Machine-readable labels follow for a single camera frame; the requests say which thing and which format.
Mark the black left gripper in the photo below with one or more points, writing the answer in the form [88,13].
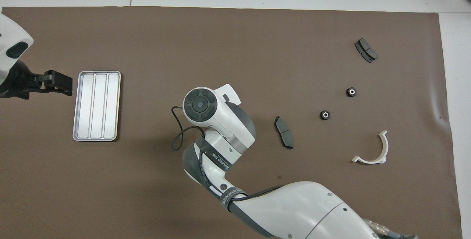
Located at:
[18,82]

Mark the large black bearing gear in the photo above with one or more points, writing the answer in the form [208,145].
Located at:
[325,115]
[351,92]

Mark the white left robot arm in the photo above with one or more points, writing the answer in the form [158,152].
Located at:
[9,36]

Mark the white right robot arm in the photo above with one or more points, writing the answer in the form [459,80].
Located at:
[294,209]

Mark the silver metal tray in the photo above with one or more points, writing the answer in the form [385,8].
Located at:
[96,106]

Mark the brown paper table mat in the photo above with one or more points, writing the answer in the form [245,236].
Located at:
[220,47]

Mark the long dark grey brake pad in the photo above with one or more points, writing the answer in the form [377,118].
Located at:
[284,130]

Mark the short dark grey brake pad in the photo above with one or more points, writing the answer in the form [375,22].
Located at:
[366,50]

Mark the white curved plastic bracket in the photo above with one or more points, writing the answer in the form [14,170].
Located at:
[368,161]

